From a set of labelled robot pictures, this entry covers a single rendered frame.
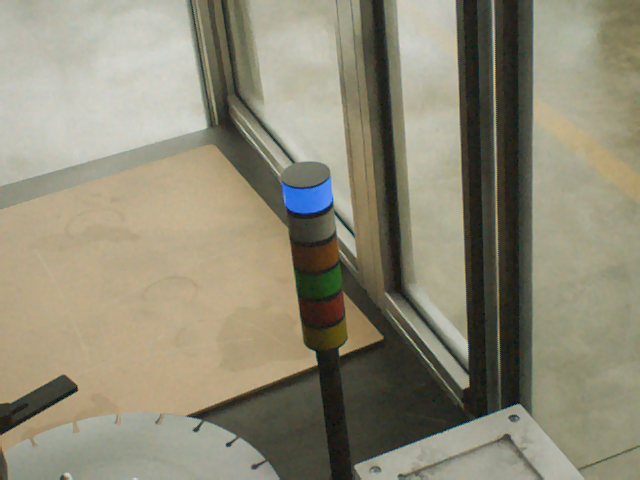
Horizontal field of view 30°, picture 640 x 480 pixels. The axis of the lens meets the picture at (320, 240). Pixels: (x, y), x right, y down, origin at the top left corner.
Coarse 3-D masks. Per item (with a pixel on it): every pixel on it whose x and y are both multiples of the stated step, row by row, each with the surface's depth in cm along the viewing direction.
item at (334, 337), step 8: (344, 320) 117; (304, 328) 117; (312, 328) 116; (320, 328) 115; (328, 328) 116; (336, 328) 116; (344, 328) 117; (304, 336) 118; (312, 336) 116; (320, 336) 116; (328, 336) 116; (336, 336) 117; (344, 336) 118; (304, 344) 118; (312, 344) 117; (320, 344) 117; (328, 344) 117; (336, 344) 117; (344, 344) 118
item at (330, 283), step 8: (336, 264) 113; (296, 272) 113; (304, 272) 112; (320, 272) 112; (328, 272) 112; (336, 272) 113; (296, 280) 114; (304, 280) 113; (312, 280) 112; (320, 280) 112; (328, 280) 113; (336, 280) 113; (296, 288) 115; (304, 288) 113; (312, 288) 113; (320, 288) 113; (328, 288) 113; (336, 288) 114; (304, 296) 114; (312, 296) 113; (320, 296) 113; (328, 296) 114
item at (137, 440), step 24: (48, 432) 114; (72, 432) 114; (96, 432) 114; (120, 432) 113; (144, 432) 113; (168, 432) 113; (192, 432) 112; (216, 432) 112; (24, 456) 112; (48, 456) 111; (72, 456) 111; (96, 456) 111; (120, 456) 111; (144, 456) 110; (168, 456) 110; (192, 456) 110; (216, 456) 109; (240, 456) 109
